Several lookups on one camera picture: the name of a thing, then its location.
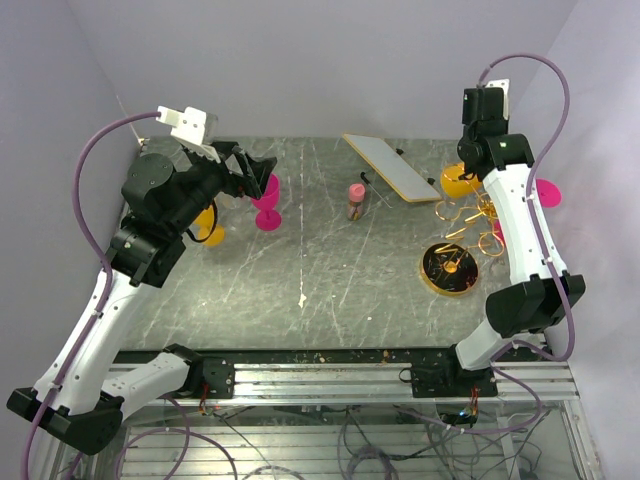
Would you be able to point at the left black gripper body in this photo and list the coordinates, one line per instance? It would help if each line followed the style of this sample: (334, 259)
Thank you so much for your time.
(218, 177)

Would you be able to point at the pink wine glass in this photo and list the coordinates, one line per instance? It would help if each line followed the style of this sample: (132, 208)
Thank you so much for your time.
(549, 195)
(268, 218)

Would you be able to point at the orange wine glass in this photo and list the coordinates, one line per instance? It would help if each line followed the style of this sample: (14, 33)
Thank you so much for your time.
(455, 187)
(206, 229)

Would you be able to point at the clear wine glass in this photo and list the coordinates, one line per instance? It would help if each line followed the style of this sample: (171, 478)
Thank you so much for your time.
(229, 202)

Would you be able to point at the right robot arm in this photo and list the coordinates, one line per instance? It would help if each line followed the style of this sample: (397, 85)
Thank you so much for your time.
(542, 291)

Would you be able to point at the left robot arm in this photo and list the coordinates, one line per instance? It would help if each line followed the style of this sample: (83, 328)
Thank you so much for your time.
(75, 401)

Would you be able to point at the gold wine glass rack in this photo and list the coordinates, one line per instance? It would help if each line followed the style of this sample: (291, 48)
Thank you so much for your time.
(450, 267)

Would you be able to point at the small pink capped bottle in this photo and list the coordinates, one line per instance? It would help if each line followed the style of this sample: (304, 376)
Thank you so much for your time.
(356, 196)

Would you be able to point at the yellow framed tilted mirror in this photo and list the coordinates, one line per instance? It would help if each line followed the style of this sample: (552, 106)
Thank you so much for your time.
(392, 168)

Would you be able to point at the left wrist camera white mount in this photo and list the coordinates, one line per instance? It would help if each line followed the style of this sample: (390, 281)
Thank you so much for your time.
(193, 129)

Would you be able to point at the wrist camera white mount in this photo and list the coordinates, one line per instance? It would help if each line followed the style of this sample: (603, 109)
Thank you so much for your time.
(499, 89)
(193, 129)

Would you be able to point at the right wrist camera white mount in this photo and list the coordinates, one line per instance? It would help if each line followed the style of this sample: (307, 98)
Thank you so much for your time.
(499, 89)

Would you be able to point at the aluminium rail frame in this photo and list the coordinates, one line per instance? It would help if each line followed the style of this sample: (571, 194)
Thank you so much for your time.
(377, 375)

